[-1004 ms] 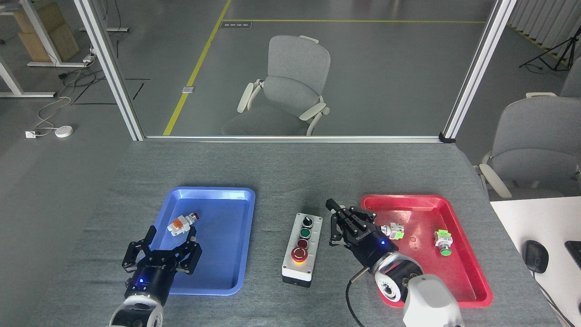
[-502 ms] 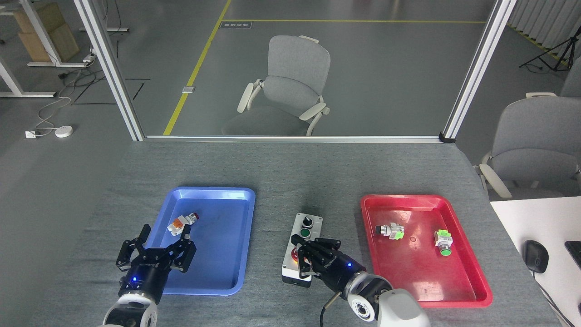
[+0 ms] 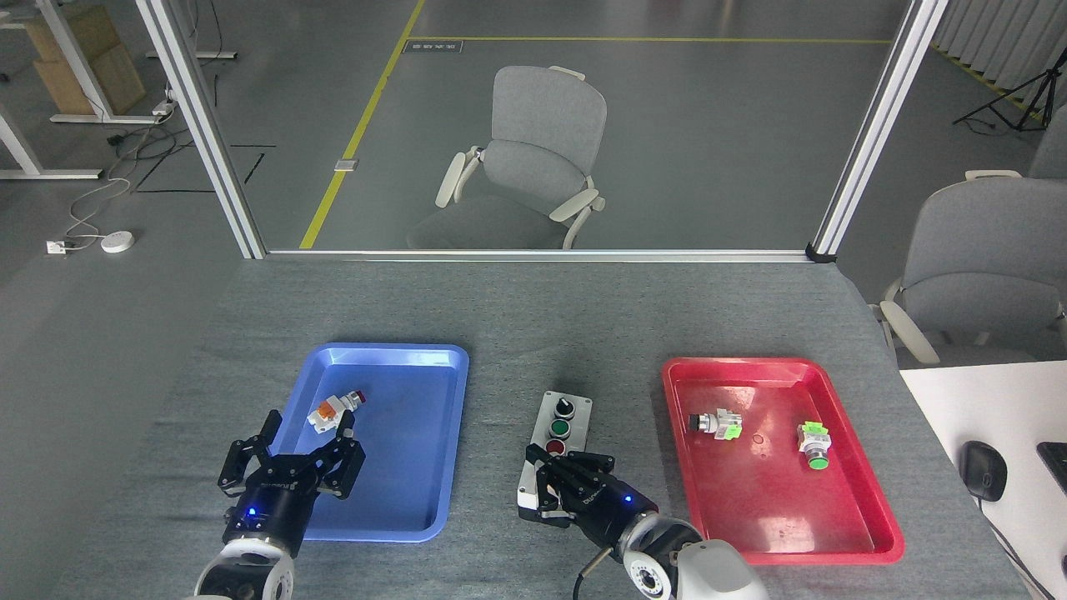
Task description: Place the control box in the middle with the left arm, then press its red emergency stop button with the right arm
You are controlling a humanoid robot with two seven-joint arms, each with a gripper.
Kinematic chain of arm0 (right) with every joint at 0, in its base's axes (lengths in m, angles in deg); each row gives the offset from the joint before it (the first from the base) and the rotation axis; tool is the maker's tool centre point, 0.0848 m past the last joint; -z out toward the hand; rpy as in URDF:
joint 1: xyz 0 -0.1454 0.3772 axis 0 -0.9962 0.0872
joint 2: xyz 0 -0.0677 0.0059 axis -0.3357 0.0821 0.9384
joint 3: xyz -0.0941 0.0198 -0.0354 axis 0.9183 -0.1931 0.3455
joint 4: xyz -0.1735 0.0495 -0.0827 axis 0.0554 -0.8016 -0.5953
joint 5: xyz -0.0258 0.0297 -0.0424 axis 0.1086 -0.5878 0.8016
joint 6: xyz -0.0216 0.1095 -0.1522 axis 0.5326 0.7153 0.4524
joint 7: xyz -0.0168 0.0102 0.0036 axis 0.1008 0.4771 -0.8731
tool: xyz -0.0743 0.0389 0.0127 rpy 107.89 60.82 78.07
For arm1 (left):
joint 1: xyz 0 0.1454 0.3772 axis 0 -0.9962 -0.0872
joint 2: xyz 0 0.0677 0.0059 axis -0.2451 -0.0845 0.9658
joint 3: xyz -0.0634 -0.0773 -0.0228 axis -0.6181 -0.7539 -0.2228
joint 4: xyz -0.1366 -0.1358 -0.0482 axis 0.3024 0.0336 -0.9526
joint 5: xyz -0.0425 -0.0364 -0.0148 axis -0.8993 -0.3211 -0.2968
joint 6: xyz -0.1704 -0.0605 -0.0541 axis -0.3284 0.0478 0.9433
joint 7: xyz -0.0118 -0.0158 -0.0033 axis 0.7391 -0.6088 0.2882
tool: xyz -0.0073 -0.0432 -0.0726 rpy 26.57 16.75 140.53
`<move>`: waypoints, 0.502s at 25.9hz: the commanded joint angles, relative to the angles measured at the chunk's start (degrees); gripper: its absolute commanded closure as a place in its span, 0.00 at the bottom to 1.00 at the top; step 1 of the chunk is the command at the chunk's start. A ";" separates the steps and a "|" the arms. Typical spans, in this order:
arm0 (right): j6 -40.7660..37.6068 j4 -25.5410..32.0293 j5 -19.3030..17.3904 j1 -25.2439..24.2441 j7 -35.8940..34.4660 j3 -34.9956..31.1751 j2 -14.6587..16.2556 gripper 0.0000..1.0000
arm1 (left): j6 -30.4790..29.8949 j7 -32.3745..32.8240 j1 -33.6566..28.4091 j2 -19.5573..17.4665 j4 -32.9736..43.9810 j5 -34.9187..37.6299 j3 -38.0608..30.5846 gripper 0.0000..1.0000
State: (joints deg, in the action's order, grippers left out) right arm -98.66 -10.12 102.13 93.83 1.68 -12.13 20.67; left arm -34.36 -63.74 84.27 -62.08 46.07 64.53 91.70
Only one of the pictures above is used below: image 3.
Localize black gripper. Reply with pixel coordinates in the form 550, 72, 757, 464
525, 444, 660, 556
218, 409, 366, 548

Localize white control box with buttons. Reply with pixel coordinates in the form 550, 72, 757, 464
517, 391, 594, 523

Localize red push button orange block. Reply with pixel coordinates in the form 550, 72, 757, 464
307, 389, 368, 433

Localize black push button green block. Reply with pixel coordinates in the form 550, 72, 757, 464
689, 408, 744, 442

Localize cardboard box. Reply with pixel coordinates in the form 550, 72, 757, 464
23, 2, 119, 63
33, 42, 147, 116

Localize blue plastic tray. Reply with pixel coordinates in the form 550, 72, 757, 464
243, 342, 470, 543

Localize red plastic tray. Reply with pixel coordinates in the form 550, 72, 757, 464
662, 357, 905, 566

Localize grey office chair white arms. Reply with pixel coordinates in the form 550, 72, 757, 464
871, 169, 1067, 368
406, 65, 608, 251

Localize black computer mouse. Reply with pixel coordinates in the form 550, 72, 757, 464
959, 440, 1009, 503

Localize white desk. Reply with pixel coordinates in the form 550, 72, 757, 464
899, 360, 1067, 600

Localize black keyboard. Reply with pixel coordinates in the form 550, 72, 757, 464
1036, 442, 1067, 493

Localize grey office chair back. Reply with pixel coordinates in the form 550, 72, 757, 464
1027, 104, 1067, 180

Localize black tripod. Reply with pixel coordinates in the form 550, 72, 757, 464
953, 50, 1067, 134

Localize white pleated curtain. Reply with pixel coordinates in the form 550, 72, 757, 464
932, 0, 1067, 88

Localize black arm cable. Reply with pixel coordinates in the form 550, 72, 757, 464
573, 547, 619, 600

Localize silver aluminium rail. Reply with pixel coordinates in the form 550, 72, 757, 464
265, 248, 814, 263

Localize green push button switch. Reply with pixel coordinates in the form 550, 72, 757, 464
797, 422, 832, 470

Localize silver aluminium post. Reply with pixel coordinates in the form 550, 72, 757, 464
807, 0, 951, 261
135, 0, 268, 259

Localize black mouse cable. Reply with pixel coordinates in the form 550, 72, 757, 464
977, 498, 1044, 600

